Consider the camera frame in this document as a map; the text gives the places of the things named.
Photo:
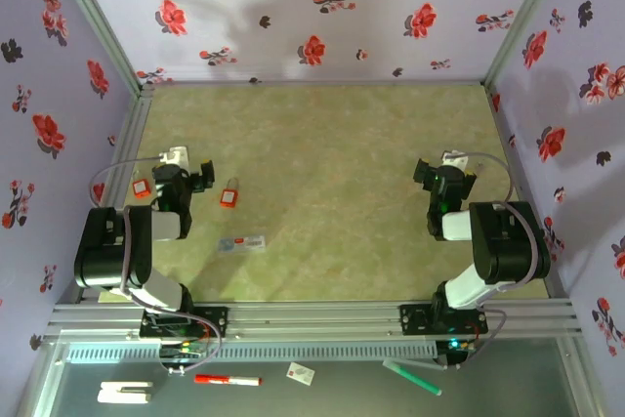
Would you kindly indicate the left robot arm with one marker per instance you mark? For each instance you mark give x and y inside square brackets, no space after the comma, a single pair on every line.
[102,251]

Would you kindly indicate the clear plastic label bag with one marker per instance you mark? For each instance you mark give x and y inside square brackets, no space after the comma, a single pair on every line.
[242,243]

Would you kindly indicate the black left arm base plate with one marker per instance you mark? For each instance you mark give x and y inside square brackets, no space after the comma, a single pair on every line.
[217,321]

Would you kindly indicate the red padlock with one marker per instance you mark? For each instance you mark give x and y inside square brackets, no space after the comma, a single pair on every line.
[227,198]

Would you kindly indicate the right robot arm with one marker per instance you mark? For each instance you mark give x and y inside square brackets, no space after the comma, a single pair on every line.
[508,246]

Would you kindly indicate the white block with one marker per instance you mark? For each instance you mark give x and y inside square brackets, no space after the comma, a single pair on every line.
[124,392]

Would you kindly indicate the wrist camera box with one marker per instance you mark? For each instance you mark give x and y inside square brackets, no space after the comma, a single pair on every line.
[454,159]
[176,155]

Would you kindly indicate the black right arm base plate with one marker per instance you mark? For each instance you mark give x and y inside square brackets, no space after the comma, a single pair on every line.
[412,321]

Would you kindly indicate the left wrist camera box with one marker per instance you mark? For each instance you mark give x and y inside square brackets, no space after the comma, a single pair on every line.
[176,155]

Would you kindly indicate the red marker pen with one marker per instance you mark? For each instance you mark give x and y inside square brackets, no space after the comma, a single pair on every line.
[227,380]

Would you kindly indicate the aluminium side rail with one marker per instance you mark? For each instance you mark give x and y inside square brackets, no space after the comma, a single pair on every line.
[129,134]
[508,143]

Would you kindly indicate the aluminium back rail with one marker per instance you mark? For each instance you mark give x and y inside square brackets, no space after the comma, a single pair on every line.
[317,81]

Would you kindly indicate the green marker pen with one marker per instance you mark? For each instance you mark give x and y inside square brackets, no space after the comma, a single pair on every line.
[412,377]

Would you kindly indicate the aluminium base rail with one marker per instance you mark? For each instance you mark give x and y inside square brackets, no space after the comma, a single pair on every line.
[317,319]

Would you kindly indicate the white card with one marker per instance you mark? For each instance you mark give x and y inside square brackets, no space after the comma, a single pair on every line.
[300,373]

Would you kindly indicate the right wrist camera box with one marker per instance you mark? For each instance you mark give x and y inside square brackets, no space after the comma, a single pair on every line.
[454,159]

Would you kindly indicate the aluminium corner post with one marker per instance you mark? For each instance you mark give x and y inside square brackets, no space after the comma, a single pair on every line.
[523,16]
[99,21]

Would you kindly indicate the orange tag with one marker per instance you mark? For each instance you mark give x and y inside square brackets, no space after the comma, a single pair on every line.
[141,188]

